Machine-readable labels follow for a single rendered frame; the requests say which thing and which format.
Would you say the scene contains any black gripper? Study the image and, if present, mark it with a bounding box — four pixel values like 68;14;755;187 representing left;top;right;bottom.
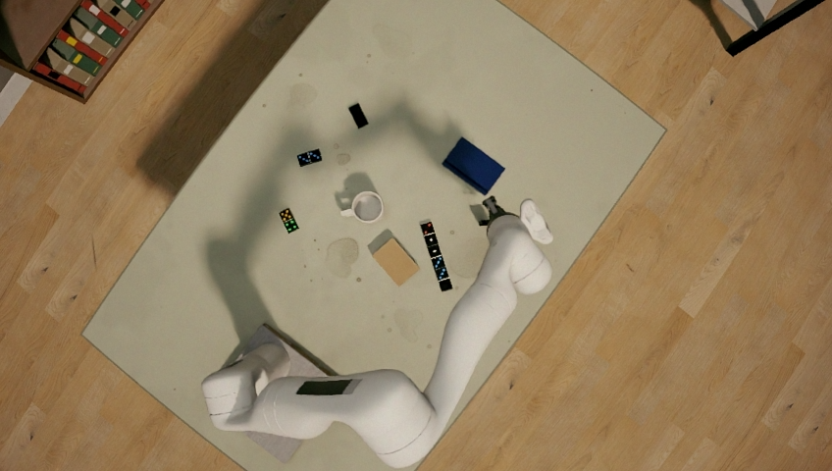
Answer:
482;195;519;236

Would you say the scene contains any dark blue rectangular block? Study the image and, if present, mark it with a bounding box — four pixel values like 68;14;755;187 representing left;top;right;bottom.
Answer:
442;136;505;196

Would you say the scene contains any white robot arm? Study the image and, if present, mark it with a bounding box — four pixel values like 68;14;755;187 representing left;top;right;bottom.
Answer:
201;198;553;468

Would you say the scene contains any white mug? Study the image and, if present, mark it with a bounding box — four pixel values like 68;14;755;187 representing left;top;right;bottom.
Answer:
340;191;385;224

